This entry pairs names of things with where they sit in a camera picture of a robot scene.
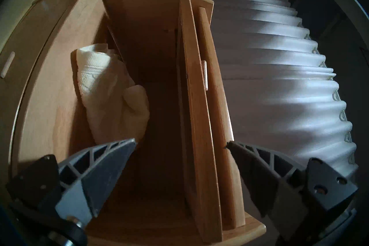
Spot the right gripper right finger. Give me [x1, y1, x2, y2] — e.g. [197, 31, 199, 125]
[226, 141, 359, 238]

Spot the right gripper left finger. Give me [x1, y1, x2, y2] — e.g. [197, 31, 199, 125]
[6, 138, 136, 218]

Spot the cream terry towel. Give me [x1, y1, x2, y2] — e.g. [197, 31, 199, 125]
[71, 43, 150, 145]

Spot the wooden flip door with knob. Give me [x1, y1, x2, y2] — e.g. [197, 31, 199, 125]
[176, 0, 224, 244]

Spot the grey pleated curtain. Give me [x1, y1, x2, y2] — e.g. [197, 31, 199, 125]
[95, 0, 361, 179]

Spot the wooden cabinet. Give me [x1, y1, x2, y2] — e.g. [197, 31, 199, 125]
[6, 0, 267, 246]

